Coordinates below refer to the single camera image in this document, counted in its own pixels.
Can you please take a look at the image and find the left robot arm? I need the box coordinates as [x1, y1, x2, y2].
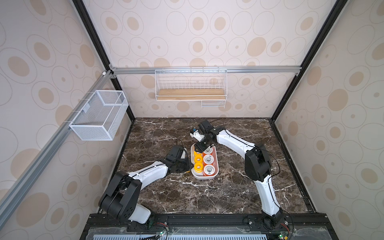
[99, 145, 192, 224]

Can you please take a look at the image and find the white mesh basket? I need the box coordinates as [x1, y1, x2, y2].
[69, 90, 129, 141]

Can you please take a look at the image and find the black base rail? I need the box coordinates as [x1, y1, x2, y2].
[80, 214, 338, 240]

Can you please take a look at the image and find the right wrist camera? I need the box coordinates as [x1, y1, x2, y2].
[190, 128, 205, 142]

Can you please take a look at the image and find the aluminium rail left wall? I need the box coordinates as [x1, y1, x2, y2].
[1, 70, 113, 228]

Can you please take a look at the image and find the orange tape roll mid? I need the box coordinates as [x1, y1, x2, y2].
[204, 147, 213, 154]

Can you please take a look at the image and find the aluminium rail back wall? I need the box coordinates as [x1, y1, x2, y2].
[111, 66, 302, 75]

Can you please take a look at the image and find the aluminium rail wall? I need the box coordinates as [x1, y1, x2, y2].
[111, 66, 302, 75]
[1, 70, 113, 228]

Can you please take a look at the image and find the orange tape roll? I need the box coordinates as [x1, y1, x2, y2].
[203, 165, 216, 177]
[203, 154, 215, 165]

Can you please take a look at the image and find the white plastic storage box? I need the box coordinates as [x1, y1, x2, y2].
[191, 144, 219, 180]

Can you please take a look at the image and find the white wire shelf wood board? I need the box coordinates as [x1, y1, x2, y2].
[155, 72, 228, 107]

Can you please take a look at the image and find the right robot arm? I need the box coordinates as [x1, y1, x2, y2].
[190, 120, 283, 230]

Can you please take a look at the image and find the yellow tape roll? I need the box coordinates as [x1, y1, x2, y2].
[194, 155, 204, 164]
[194, 162, 204, 173]

